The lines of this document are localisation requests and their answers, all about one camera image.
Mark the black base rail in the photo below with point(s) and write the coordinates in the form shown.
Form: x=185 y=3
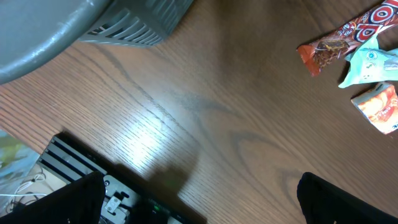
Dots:
x=112 y=193

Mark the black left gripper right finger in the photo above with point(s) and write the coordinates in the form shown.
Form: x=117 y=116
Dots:
x=322 y=202

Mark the teal green wipes pack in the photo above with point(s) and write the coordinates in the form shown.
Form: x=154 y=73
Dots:
x=370 y=64

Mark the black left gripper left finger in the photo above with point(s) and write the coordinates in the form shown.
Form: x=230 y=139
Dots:
x=78 y=202

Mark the small orange tissue pack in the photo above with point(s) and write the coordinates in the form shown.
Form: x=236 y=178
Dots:
x=379 y=106

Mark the red Top chocolate bar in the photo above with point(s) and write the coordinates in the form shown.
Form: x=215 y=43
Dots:
x=322 y=52

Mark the dark grey plastic basket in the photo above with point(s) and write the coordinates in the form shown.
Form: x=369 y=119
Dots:
x=33 y=32

